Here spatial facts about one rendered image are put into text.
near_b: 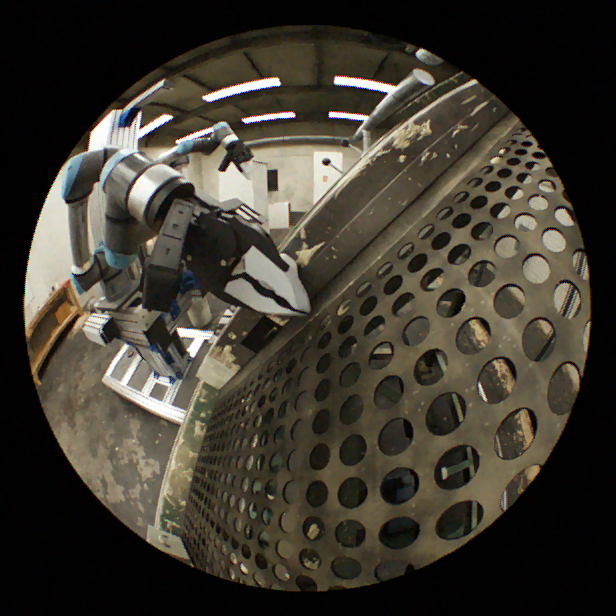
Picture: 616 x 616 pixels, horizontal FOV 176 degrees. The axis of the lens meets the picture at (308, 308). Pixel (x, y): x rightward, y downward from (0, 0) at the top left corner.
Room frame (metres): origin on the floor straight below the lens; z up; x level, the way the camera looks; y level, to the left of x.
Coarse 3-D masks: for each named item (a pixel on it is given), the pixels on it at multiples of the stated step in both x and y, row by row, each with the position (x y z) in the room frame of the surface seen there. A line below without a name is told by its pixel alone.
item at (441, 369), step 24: (432, 288) 0.94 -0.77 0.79; (456, 312) 0.97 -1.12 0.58; (432, 360) 0.96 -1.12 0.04; (456, 408) 0.38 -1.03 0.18; (408, 432) 0.18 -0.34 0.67; (408, 480) 0.00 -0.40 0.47; (360, 504) -0.08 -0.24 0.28; (240, 528) -0.27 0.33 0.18; (360, 528) -0.23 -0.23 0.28; (384, 528) -0.21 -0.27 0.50; (408, 528) -0.24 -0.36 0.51
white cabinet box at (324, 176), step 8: (320, 152) 4.45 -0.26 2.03; (328, 152) 4.44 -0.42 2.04; (336, 152) 4.43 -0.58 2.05; (320, 160) 4.45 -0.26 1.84; (336, 160) 4.43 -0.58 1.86; (320, 168) 4.45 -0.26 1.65; (328, 168) 4.44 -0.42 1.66; (320, 176) 4.45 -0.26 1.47; (328, 176) 4.44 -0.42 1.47; (336, 176) 4.43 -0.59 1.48; (320, 184) 4.45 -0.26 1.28; (328, 184) 4.44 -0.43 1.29; (320, 192) 4.44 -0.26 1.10
